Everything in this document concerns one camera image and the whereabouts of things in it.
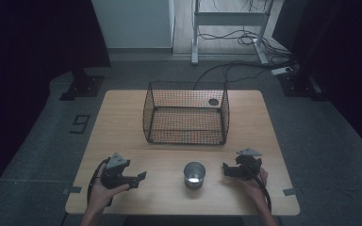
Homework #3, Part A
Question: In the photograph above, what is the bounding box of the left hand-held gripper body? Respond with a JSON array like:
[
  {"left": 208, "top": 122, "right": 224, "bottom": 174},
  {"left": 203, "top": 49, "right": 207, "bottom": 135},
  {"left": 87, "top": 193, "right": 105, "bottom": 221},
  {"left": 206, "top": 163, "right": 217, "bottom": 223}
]
[{"left": 100, "top": 152, "right": 140, "bottom": 190}]

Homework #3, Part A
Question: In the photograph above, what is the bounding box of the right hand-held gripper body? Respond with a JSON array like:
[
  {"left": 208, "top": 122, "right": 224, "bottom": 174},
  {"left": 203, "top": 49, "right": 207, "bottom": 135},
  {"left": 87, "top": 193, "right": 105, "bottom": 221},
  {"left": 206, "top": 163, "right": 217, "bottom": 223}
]
[{"left": 234, "top": 147, "right": 263, "bottom": 182}]

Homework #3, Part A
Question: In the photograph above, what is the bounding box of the shiny metal cup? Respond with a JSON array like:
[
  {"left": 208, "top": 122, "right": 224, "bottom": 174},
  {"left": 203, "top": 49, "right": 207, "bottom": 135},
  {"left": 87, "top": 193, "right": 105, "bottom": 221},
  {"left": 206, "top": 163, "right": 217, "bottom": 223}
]
[{"left": 183, "top": 161, "right": 207, "bottom": 191}]

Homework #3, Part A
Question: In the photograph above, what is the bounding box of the black wire mesh basket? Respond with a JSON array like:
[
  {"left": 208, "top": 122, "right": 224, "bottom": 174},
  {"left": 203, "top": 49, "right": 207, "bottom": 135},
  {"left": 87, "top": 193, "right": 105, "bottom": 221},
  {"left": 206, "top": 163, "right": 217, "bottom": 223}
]
[{"left": 141, "top": 80, "right": 231, "bottom": 146}]

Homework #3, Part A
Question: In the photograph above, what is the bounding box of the person's right hand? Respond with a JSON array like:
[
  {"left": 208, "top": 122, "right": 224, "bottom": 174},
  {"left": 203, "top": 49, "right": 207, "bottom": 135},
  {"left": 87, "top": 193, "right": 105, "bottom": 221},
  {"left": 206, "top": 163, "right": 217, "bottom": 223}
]
[{"left": 239, "top": 167, "right": 269, "bottom": 203}]

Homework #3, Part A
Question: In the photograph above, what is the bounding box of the person's left hand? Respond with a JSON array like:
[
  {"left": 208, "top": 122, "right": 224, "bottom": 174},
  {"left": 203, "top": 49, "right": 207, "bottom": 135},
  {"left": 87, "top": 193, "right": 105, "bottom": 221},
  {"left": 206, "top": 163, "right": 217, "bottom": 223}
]
[{"left": 89, "top": 163, "right": 131, "bottom": 215}]

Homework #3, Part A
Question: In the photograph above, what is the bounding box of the grey tape piece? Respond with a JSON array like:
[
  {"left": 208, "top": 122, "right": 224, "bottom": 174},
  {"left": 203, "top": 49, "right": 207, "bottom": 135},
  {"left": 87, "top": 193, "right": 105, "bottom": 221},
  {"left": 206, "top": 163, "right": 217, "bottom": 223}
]
[
  {"left": 62, "top": 186, "right": 83, "bottom": 196},
  {"left": 282, "top": 186, "right": 298, "bottom": 197}
]

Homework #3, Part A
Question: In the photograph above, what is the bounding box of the black stand base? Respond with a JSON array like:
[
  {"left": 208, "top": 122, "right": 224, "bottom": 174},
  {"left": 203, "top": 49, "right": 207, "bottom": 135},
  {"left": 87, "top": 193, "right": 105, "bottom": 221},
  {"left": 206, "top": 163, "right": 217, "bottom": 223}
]
[
  {"left": 58, "top": 66, "right": 106, "bottom": 103},
  {"left": 277, "top": 69, "right": 329, "bottom": 103}
]

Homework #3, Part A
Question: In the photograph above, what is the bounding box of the white power strip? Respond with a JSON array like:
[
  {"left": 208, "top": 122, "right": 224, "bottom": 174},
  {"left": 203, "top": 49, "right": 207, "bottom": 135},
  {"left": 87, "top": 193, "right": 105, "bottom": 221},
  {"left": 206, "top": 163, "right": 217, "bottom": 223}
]
[{"left": 270, "top": 66, "right": 294, "bottom": 77}]

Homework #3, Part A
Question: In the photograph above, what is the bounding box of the white cabinet panel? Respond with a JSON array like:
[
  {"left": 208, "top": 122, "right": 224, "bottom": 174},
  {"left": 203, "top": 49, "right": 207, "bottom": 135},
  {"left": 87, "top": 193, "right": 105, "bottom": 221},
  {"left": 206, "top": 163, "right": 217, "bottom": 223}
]
[{"left": 90, "top": 0, "right": 176, "bottom": 50}]

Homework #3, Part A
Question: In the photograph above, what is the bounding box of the dark curtain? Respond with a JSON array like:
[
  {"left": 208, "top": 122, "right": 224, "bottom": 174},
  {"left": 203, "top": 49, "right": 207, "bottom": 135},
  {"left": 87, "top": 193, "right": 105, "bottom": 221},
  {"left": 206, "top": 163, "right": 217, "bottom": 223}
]
[
  {"left": 271, "top": 0, "right": 362, "bottom": 164},
  {"left": 0, "top": 0, "right": 112, "bottom": 208}
]

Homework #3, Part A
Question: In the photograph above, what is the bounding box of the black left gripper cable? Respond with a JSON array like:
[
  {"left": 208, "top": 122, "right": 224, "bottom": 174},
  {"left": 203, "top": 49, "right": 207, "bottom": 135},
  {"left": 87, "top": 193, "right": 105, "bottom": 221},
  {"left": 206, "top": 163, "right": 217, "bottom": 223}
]
[{"left": 86, "top": 157, "right": 112, "bottom": 209}]

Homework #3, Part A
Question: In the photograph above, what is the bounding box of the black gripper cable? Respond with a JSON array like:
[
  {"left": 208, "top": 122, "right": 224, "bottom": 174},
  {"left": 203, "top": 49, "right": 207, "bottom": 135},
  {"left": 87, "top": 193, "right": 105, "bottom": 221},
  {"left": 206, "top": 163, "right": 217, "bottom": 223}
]
[
  {"left": 86, "top": 157, "right": 112, "bottom": 209},
  {"left": 247, "top": 165, "right": 272, "bottom": 212}
]

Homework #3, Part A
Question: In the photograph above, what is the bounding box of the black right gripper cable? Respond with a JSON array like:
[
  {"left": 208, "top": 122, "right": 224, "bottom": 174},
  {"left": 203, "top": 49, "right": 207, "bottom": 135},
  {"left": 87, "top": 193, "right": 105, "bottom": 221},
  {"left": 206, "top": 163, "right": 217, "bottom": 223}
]
[{"left": 247, "top": 165, "right": 272, "bottom": 212}]

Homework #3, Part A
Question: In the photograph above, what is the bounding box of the long black floor cable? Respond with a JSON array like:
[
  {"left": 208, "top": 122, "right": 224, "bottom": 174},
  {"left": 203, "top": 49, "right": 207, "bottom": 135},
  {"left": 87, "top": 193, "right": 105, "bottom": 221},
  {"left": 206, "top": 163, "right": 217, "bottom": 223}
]
[{"left": 193, "top": 59, "right": 298, "bottom": 91}]

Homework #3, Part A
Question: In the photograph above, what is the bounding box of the tangle of floor cables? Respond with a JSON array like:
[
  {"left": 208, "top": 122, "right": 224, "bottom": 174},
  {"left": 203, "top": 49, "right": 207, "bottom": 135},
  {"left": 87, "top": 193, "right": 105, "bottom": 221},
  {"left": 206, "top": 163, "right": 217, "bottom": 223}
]
[{"left": 197, "top": 27, "right": 294, "bottom": 61}]

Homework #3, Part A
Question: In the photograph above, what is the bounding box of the white metal desk frame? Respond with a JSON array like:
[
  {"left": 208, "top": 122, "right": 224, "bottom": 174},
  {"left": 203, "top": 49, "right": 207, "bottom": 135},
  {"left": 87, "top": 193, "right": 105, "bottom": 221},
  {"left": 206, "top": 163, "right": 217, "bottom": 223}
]
[{"left": 190, "top": 0, "right": 280, "bottom": 66}]

